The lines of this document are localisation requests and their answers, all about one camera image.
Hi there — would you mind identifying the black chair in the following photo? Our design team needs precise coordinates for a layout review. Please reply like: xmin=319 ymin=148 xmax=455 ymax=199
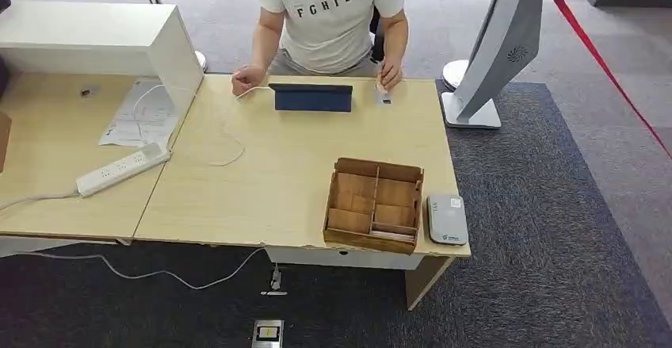
xmin=368 ymin=5 xmax=387 ymax=64

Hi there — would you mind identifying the white plug adapter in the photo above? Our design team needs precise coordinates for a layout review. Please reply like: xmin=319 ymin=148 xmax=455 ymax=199
xmin=261 ymin=264 xmax=288 ymax=297

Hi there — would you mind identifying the metal floor socket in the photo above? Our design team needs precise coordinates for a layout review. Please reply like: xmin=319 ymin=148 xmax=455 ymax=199
xmin=250 ymin=319 xmax=285 ymax=348

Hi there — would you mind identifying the printed paper sheet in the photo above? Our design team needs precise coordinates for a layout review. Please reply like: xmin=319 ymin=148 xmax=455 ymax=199
xmin=98 ymin=80 xmax=180 ymax=148

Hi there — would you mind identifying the wooden compartment box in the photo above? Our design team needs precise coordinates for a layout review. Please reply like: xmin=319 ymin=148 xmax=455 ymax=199
xmin=323 ymin=157 xmax=426 ymax=256

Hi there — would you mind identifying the thin white tablet cable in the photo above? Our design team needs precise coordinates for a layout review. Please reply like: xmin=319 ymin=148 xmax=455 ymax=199
xmin=208 ymin=85 xmax=271 ymax=167

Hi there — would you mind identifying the white desk shelf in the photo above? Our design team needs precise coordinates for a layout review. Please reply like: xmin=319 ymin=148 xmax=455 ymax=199
xmin=0 ymin=1 xmax=204 ymax=120

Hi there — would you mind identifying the person's right hand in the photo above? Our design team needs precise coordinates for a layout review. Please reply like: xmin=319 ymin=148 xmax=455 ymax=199
xmin=231 ymin=65 xmax=268 ymax=96

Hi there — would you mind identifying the stack of cards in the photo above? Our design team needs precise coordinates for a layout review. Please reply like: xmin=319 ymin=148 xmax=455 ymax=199
xmin=369 ymin=228 xmax=417 ymax=243

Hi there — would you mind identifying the brown cardboard box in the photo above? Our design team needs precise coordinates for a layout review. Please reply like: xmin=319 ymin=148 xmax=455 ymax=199
xmin=0 ymin=112 xmax=14 ymax=174

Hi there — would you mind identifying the white power strip cord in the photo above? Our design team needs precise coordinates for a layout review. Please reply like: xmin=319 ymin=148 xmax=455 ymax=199
xmin=0 ymin=192 xmax=80 ymax=212

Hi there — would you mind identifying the person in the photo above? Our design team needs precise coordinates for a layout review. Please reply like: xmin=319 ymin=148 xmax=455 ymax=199
xmin=258 ymin=0 xmax=410 ymax=76

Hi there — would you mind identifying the tablet with blue cover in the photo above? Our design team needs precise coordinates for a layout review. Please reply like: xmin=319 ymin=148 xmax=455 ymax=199
xmin=269 ymin=82 xmax=354 ymax=113

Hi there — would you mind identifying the white desk drawer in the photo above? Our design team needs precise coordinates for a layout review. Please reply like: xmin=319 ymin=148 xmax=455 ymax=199
xmin=265 ymin=246 xmax=426 ymax=272

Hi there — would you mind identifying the dark grey rug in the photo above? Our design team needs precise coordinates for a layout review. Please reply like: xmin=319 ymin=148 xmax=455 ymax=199
xmin=0 ymin=82 xmax=672 ymax=348

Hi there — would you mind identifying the person's left hand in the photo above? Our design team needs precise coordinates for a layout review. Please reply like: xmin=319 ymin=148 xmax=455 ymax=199
xmin=379 ymin=56 xmax=404 ymax=90

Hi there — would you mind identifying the grey card reader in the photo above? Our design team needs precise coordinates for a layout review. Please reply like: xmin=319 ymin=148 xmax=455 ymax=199
xmin=425 ymin=194 xmax=470 ymax=247

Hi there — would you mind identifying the wooden desk leg panel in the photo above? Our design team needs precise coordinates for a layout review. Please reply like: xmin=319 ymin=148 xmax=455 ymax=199
xmin=405 ymin=256 xmax=455 ymax=312

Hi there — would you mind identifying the red barrier tape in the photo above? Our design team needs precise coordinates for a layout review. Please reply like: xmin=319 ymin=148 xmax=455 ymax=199
xmin=544 ymin=0 xmax=672 ymax=159

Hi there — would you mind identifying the white power strip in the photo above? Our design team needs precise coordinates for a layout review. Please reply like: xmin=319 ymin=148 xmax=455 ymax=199
xmin=75 ymin=142 xmax=172 ymax=198

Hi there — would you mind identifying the thin white charger cable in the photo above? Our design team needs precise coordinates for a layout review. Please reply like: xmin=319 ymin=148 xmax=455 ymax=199
xmin=132 ymin=82 xmax=167 ymax=144

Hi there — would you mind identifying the grey kiosk stand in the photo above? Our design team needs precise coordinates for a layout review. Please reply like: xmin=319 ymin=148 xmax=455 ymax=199
xmin=441 ymin=0 xmax=610 ymax=130

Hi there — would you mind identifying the white plastic card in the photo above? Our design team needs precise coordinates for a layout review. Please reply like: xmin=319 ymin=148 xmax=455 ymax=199
xmin=375 ymin=80 xmax=394 ymax=106

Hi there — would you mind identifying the white floor cable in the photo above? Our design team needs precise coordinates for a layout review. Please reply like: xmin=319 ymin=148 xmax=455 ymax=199
xmin=31 ymin=247 xmax=266 ymax=290

